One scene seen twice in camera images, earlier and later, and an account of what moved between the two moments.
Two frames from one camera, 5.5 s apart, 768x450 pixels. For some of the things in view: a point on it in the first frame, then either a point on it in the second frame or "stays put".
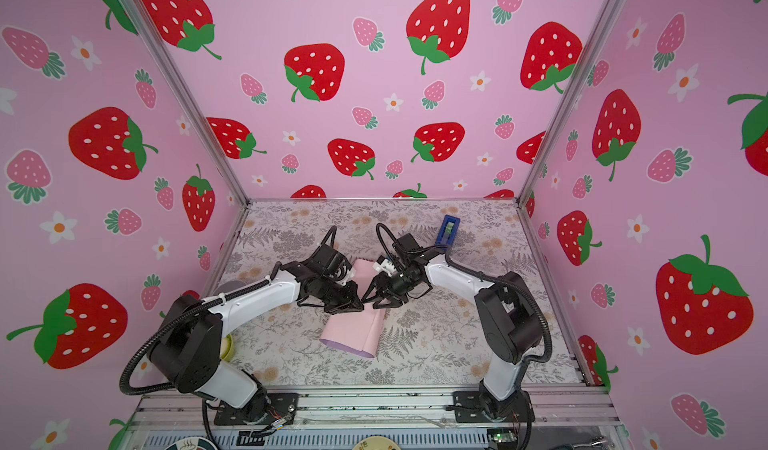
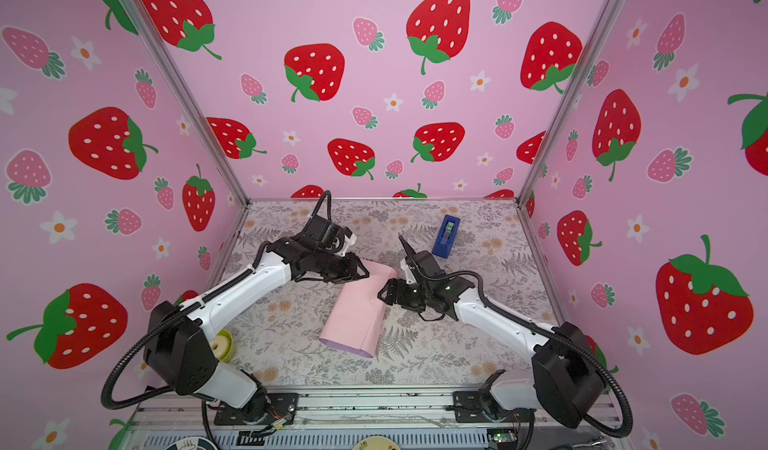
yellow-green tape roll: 227,348 stays put
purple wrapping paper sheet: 359,330 stays put
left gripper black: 351,301 -> 352,269
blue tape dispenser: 448,231 stays put
